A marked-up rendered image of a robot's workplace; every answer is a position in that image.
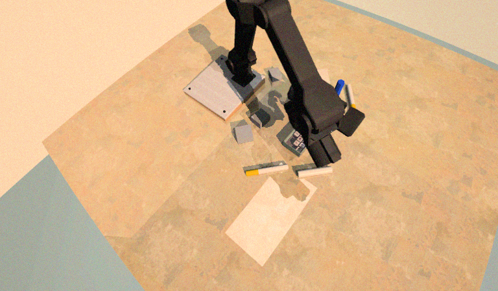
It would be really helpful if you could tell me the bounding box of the dark grey keyboard with beige keys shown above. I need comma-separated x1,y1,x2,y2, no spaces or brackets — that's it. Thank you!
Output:
283,130,306,157

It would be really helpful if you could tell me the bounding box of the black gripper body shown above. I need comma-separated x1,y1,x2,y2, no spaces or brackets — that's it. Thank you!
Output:
287,86,365,137

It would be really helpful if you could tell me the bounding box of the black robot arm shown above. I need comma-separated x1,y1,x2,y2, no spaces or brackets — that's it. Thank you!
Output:
225,0,345,167

